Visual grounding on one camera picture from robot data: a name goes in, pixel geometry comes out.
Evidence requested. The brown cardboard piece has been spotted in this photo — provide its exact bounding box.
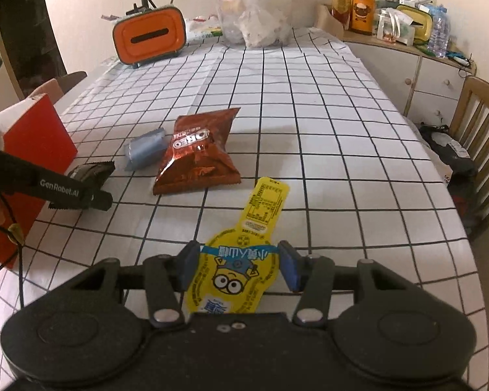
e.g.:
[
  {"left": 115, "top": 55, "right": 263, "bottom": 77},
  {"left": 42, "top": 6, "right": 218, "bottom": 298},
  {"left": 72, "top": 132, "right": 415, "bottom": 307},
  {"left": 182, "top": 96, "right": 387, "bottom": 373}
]
[{"left": 315, "top": 4, "right": 347, "bottom": 41}]

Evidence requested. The teal and orange tissue box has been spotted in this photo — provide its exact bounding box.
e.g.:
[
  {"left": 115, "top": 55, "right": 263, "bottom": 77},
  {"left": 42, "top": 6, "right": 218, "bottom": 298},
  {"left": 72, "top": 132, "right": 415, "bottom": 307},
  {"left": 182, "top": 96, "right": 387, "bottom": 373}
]
[{"left": 111, "top": 5, "right": 187, "bottom": 69}]

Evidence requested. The colourful leaflet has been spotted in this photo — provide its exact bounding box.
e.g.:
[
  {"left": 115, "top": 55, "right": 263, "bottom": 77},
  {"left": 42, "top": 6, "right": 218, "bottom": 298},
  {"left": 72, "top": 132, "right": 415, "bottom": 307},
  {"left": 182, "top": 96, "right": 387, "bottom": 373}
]
[{"left": 185, "top": 14, "right": 223, "bottom": 43}]

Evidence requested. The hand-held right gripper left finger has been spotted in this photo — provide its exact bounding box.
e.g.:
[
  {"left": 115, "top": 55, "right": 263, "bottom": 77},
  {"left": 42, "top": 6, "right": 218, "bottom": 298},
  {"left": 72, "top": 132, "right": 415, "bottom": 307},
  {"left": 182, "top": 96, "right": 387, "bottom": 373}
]
[{"left": 67, "top": 241, "right": 200, "bottom": 328}]

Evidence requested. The dark wooden chair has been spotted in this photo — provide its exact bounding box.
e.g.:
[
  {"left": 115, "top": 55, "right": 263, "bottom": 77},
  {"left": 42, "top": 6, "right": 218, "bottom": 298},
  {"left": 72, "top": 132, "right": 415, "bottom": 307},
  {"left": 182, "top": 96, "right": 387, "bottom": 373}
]
[{"left": 30, "top": 70, "right": 88, "bottom": 102}]

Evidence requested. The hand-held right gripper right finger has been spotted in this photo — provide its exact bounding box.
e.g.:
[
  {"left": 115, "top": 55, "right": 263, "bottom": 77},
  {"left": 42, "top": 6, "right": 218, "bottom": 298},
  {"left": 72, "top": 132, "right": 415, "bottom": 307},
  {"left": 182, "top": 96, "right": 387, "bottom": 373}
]
[{"left": 279, "top": 241, "right": 412, "bottom": 326}]

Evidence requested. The black bag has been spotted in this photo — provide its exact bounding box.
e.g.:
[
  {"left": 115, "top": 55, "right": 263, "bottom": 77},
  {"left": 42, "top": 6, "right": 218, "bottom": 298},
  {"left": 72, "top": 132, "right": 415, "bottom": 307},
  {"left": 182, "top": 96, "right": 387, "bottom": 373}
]
[{"left": 418, "top": 123, "right": 479, "bottom": 177}]

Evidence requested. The white plastic bag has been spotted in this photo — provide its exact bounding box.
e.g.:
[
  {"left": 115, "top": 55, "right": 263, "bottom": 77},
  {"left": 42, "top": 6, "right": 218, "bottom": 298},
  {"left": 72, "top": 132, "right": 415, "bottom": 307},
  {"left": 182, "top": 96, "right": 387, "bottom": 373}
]
[{"left": 377, "top": 8, "right": 414, "bottom": 45}]

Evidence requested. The clear water bottle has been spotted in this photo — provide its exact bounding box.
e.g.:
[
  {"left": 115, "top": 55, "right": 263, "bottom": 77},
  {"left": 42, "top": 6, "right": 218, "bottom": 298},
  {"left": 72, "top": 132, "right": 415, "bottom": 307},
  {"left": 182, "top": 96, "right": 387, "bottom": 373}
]
[{"left": 428, "top": 6, "right": 450, "bottom": 58}]

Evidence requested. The red and white cardboard box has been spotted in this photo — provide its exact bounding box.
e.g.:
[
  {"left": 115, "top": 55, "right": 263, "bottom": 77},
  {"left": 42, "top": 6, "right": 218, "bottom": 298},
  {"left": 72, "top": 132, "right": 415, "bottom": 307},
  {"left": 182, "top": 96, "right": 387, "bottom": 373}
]
[{"left": 0, "top": 93, "right": 79, "bottom": 270}]

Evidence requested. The white checkered tablecloth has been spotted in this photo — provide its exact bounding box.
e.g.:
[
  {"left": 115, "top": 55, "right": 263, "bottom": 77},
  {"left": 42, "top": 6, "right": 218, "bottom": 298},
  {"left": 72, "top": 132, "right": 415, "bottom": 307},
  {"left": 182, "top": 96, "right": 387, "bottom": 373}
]
[{"left": 0, "top": 26, "right": 487, "bottom": 391}]

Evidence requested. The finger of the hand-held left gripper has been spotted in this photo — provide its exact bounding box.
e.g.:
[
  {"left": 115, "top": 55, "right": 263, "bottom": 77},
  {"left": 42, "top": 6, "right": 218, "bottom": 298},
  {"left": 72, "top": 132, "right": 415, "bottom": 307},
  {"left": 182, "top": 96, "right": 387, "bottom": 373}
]
[{"left": 79, "top": 187, "right": 114, "bottom": 211}]

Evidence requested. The yellow snack packet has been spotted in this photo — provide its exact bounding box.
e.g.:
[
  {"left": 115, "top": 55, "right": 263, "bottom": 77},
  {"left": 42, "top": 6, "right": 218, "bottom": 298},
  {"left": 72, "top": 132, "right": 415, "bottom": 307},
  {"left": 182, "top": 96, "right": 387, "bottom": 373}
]
[{"left": 186, "top": 177, "right": 291, "bottom": 315}]

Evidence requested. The light wooden chair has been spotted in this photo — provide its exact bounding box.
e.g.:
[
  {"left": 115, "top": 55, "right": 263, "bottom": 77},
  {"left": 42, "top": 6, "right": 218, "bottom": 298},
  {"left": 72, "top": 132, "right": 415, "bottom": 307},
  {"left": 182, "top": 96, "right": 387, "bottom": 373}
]
[{"left": 448, "top": 75, "right": 489, "bottom": 237}]

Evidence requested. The yellow tissue box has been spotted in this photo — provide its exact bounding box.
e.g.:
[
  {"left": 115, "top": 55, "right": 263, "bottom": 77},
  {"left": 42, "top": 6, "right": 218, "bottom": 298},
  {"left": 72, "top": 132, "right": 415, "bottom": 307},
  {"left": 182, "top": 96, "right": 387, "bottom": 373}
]
[{"left": 395, "top": 4, "right": 435, "bottom": 43}]

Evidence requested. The white wooden cabinet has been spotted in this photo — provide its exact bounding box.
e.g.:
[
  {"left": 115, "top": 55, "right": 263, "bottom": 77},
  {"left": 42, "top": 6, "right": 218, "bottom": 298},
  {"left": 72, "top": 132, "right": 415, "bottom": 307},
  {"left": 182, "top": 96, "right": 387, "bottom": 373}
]
[{"left": 316, "top": 4, "right": 473, "bottom": 119}]

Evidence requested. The black snack packet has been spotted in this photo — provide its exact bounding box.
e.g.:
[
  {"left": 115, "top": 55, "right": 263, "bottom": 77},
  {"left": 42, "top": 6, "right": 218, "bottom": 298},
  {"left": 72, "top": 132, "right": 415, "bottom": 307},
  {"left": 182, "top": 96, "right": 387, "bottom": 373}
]
[{"left": 49, "top": 161, "right": 115, "bottom": 211}]

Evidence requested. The orange thermos bottle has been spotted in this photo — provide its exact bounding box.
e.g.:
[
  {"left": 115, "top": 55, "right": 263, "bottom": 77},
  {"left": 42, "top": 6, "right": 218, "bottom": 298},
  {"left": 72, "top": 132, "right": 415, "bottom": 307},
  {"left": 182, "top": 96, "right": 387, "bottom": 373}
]
[{"left": 350, "top": 0, "right": 379, "bottom": 35}]

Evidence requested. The black cable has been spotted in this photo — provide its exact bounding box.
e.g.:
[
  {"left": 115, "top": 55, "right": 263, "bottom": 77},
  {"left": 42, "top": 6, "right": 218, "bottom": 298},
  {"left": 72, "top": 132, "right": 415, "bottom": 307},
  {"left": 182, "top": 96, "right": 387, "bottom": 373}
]
[{"left": 0, "top": 195, "right": 27, "bottom": 306}]

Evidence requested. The brown snack packet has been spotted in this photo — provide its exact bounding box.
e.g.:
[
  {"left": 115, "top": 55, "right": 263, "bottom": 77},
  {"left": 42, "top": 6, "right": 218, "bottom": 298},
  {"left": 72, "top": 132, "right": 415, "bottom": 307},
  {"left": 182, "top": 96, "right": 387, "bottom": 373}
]
[{"left": 152, "top": 107, "right": 242, "bottom": 196}]

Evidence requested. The clear plastic bag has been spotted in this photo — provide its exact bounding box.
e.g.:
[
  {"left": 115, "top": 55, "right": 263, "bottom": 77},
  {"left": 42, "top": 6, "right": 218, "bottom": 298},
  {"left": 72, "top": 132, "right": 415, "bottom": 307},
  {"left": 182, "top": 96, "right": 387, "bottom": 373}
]
[{"left": 211, "top": 0, "right": 294, "bottom": 49}]

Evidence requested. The amber liquid bottle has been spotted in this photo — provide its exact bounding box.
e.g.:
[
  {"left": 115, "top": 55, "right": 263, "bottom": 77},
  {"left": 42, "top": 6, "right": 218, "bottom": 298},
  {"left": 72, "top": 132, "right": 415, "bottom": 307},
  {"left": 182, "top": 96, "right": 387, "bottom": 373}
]
[{"left": 331, "top": 0, "right": 353, "bottom": 27}]

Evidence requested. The blue-grey snack packet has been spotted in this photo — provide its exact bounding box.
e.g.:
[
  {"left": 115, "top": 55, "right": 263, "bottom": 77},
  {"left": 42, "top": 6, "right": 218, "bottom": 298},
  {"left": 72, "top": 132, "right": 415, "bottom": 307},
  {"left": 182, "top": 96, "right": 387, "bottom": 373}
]
[{"left": 123, "top": 127, "right": 169, "bottom": 170}]

